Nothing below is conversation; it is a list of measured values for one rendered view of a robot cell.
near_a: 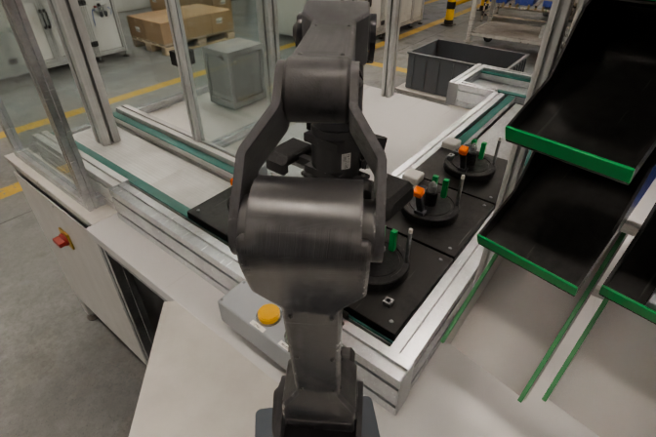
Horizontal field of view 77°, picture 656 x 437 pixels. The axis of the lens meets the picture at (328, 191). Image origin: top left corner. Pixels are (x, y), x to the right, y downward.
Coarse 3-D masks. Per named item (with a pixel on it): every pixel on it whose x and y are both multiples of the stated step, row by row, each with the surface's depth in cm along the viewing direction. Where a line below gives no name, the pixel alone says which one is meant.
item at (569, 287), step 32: (544, 160) 61; (512, 192) 58; (544, 192) 59; (576, 192) 57; (608, 192) 56; (640, 192) 51; (512, 224) 57; (544, 224) 56; (576, 224) 55; (608, 224) 53; (512, 256) 53; (544, 256) 54; (576, 256) 52; (576, 288) 48
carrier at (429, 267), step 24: (408, 240) 79; (384, 264) 82; (408, 264) 82; (432, 264) 85; (384, 288) 79; (408, 288) 80; (432, 288) 81; (360, 312) 75; (384, 312) 75; (408, 312) 75
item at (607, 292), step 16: (640, 240) 52; (624, 256) 50; (640, 256) 51; (624, 272) 50; (640, 272) 50; (608, 288) 48; (624, 288) 49; (640, 288) 49; (624, 304) 48; (640, 304) 46
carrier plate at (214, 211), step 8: (224, 192) 107; (208, 200) 104; (216, 200) 104; (224, 200) 104; (192, 208) 101; (200, 208) 101; (208, 208) 101; (216, 208) 101; (224, 208) 101; (192, 216) 99; (200, 216) 99; (208, 216) 99; (216, 216) 99; (224, 216) 99; (200, 224) 99; (208, 224) 96; (216, 224) 96; (224, 224) 96; (216, 232) 95; (224, 232) 94
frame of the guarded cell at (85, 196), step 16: (0, 0) 89; (16, 0) 89; (16, 16) 90; (16, 32) 92; (32, 32) 93; (32, 48) 94; (32, 64) 95; (48, 80) 99; (48, 96) 100; (176, 96) 185; (0, 112) 135; (48, 112) 102; (64, 128) 105; (80, 128) 157; (16, 144) 142; (64, 144) 107; (32, 160) 137; (80, 160) 111; (48, 176) 130; (80, 176) 113; (64, 192) 126; (80, 192) 116; (96, 208) 120
